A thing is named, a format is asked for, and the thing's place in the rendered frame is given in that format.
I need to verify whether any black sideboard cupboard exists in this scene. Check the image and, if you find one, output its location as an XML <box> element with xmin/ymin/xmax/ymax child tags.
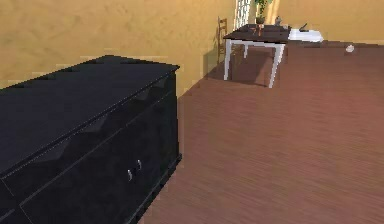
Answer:
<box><xmin>0</xmin><ymin>54</ymin><xmax>183</xmax><ymax>224</ymax></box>

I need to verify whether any dark table with white legs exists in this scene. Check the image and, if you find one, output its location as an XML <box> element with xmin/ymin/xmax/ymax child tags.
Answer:
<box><xmin>222</xmin><ymin>23</ymin><xmax>292</xmax><ymax>89</ymax></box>

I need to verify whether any green house plant in pot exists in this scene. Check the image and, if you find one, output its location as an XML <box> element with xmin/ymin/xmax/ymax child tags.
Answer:
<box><xmin>254</xmin><ymin>0</ymin><xmax>274</xmax><ymax>25</ymax></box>

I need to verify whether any white framed window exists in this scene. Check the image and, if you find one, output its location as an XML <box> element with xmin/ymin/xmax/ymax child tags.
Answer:
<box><xmin>234</xmin><ymin>0</ymin><xmax>252</xmax><ymax>30</ymax></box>

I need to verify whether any brown wooden chair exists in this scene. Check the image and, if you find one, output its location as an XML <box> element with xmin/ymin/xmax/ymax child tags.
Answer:
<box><xmin>216</xmin><ymin>16</ymin><xmax>234</xmax><ymax>65</ymax></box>

